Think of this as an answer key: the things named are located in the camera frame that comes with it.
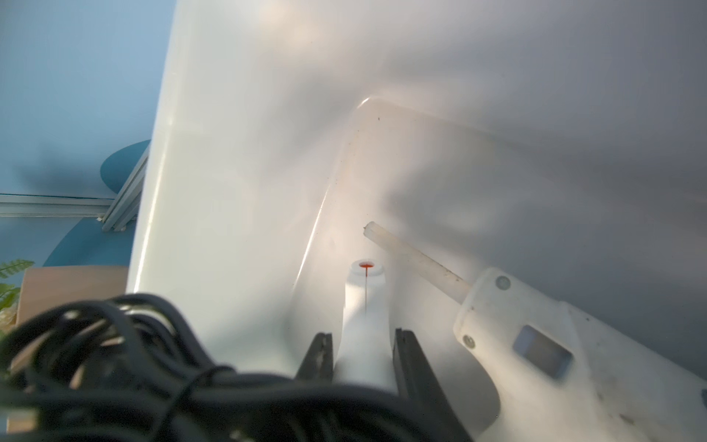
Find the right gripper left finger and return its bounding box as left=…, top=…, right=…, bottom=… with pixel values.
left=296, top=333, right=334, bottom=381

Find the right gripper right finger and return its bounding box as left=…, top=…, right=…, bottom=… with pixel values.
left=393, top=328, right=472, bottom=441

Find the small white orange glue gun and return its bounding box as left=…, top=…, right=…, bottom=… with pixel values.
left=334, top=259, right=398, bottom=395

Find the large white glue gun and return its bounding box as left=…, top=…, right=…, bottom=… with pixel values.
left=364, top=222, right=706, bottom=441

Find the white plastic storage box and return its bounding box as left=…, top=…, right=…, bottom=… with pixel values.
left=128, top=1, right=706, bottom=441

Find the tangled black cords pile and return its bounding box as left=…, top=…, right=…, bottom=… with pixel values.
left=0, top=292, right=443, bottom=442

